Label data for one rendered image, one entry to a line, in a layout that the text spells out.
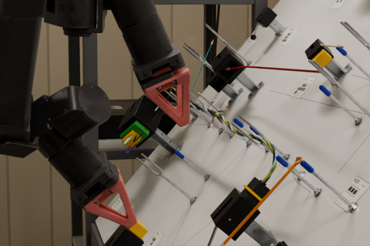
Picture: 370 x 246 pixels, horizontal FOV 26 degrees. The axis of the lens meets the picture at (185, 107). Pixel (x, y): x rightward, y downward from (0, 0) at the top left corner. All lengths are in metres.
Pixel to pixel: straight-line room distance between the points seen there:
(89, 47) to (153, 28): 0.98
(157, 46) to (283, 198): 0.34
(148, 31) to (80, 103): 0.13
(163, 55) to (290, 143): 0.39
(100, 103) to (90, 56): 0.99
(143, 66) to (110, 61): 2.77
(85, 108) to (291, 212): 0.36
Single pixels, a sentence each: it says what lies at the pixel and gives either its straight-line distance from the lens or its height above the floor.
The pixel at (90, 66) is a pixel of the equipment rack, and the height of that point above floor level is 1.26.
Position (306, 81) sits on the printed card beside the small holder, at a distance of 1.53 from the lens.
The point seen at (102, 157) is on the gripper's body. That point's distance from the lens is 1.15.
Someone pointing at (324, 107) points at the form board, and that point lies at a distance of 1.38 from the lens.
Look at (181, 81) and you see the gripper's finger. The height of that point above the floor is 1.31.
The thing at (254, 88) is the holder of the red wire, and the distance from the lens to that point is 1.73.
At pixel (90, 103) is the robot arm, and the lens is 1.05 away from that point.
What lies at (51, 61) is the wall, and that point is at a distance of 3.78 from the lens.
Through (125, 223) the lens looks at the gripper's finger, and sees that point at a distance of 1.15.
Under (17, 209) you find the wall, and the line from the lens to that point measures 3.87.
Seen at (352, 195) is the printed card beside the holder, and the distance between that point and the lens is 1.11.
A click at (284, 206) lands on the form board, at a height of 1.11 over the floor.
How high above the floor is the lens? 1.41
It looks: 7 degrees down
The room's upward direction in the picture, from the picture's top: straight up
